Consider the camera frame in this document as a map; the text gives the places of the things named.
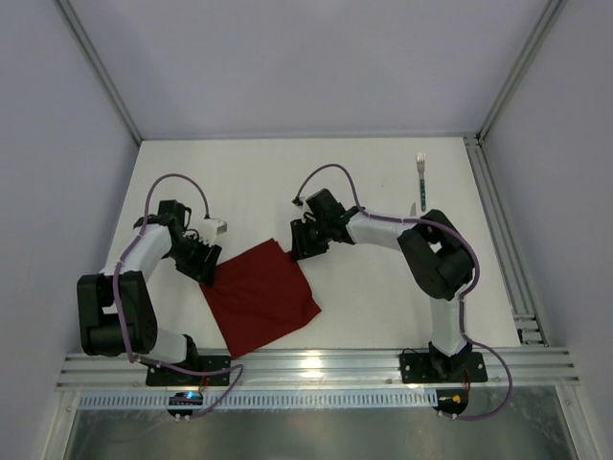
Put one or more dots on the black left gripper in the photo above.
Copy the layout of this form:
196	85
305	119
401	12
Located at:
199	259

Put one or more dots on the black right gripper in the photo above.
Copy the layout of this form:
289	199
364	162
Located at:
306	235

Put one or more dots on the dark red cloth napkin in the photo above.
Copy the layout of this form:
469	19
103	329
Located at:
259	296

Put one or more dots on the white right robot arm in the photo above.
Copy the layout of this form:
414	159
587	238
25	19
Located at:
437	256

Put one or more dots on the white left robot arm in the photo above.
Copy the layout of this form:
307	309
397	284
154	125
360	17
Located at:
116	315

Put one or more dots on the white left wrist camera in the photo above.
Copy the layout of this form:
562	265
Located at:
209	229

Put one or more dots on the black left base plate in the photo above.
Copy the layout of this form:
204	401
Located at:
207	370

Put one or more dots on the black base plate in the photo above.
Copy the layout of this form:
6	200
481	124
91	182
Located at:
207	370
417	368

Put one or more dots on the fork with teal handle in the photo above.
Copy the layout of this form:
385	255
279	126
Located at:
420	162

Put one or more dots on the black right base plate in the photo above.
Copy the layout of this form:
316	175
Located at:
417	368

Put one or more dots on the slotted cable duct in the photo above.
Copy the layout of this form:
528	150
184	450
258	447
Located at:
260	399

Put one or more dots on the aluminium right side rail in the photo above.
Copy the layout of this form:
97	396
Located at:
524	307

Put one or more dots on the aluminium rail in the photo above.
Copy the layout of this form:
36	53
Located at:
319	369
524	307

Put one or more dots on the left corner frame post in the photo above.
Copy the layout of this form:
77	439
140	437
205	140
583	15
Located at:
76	28

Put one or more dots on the corner frame post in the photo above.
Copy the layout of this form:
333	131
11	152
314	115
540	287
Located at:
76	28
521	65

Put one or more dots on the aluminium front rail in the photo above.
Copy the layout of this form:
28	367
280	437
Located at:
319	369

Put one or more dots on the right corner frame post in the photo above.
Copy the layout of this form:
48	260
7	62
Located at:
521	65

